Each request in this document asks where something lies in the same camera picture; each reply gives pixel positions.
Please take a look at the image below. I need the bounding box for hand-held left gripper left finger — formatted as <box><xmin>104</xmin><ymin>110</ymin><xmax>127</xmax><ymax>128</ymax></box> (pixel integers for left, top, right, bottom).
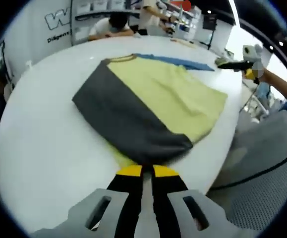
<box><xmin>31</xmin><ymin>165</ymin><xmax>144</xmax><ymax>238</ymax></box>

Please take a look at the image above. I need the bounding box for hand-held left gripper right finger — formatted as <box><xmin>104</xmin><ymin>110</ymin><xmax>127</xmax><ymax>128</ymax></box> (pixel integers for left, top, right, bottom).
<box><xmin>151</xmin><ymin>165</ymin><xmax>258</xmax><ymax>238</ymax></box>

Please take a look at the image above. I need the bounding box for yellow grey blue garment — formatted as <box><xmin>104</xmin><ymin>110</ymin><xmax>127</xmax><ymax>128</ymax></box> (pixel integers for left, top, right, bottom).
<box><xmin>71</xmin><ymin>53</ymin><xmax>229</xmax><ymax>172</ymax></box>

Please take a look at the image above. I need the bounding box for black tripod stand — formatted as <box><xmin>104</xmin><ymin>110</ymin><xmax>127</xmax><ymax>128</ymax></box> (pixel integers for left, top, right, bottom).
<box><xmin>206</xmin><ymin>29</ymin><xmax>216</xmax><ymax>50</ymax></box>

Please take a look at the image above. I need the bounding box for black sign board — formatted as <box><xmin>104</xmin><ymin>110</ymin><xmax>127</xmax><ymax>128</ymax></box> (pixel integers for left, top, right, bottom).
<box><xmin>202</xmin><ymin>13</ymin><xmax>218</xmax><ymax>31</ymax></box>

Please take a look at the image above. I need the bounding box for grey mesh chair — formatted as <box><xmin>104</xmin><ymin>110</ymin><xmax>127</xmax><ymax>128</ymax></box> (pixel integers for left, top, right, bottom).
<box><xmin>207</xmin><ymin>109</ymin><xmax>287</xmax><ymax>231</ymax></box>

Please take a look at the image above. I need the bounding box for beige cloth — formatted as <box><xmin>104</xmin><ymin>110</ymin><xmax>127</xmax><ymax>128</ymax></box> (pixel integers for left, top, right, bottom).
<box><xmin>170</xmin><ymin>37</ymin><xmax>197</xmax><ymax>48</ymax></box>

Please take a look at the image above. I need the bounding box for metal shelf rack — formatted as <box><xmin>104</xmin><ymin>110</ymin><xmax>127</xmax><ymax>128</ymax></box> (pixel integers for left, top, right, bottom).
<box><xmin>71</xmin><ymin>0</ymin><xmax>144</xmax><ymax>45</ymax></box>
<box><xmin>175</xmin><ymin>0</ymin><xmax>203</xmax><ymax>40</ymax></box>

